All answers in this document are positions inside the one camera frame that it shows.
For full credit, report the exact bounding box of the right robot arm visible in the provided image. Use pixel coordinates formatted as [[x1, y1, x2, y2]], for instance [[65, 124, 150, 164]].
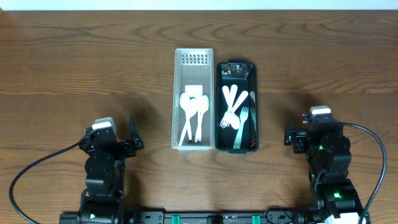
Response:
[[284, 121, 367, 223]]

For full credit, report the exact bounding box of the black perforated plastic tray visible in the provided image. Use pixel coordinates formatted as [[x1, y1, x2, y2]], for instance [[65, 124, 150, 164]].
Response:
[[215, 60, 259, 154]]

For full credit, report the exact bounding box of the white plastic spoon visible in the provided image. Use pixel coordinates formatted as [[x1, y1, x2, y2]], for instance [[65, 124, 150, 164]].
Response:
[[178, 98, 197, 146], [195, 95, 209, 142], [221, 85, 241, 130], [195, 97, 205, 142], [179, 93, 193, 145]]

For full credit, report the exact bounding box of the black mounting rail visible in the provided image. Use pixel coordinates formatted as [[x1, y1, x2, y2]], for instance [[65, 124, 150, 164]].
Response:
[[58, 210, 371, 224]]

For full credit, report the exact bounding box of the clear perforated plastic tray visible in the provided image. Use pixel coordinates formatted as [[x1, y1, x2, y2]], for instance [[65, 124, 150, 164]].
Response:
[[171, 48, 215, 151]]

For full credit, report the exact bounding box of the white plastic fork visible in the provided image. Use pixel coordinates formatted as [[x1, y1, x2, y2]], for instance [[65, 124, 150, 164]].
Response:
[[220, 85, 238, 128], [232, 91, 248, 121], [233, 107, 249, 149]]

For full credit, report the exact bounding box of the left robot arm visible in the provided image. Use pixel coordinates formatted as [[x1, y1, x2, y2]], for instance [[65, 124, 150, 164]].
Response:
[[77, 117, 144, 224]]

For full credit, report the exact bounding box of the left black cable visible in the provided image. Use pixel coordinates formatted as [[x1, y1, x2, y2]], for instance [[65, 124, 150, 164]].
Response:
[[8, 141, 82, 224]]

